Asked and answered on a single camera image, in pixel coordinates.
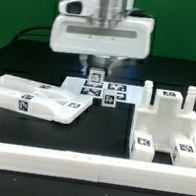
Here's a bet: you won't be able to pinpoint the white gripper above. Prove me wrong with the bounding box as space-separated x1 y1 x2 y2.
49 14 155 76

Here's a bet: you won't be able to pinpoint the white chair seat part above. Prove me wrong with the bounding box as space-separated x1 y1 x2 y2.
129 80 196 152

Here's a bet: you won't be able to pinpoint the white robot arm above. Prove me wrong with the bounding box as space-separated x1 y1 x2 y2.
49 0 155 67

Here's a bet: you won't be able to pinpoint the white flat chair panel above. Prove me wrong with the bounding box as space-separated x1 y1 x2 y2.
0 74 93 124

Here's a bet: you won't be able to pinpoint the white chair back long part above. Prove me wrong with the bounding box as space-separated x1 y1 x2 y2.
0 86 54 120

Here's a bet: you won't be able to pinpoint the white marker sheet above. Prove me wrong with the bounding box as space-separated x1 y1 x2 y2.
61 77 144 104

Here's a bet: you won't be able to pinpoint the black cables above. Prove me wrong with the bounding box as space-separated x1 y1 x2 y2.
13 20 55 46

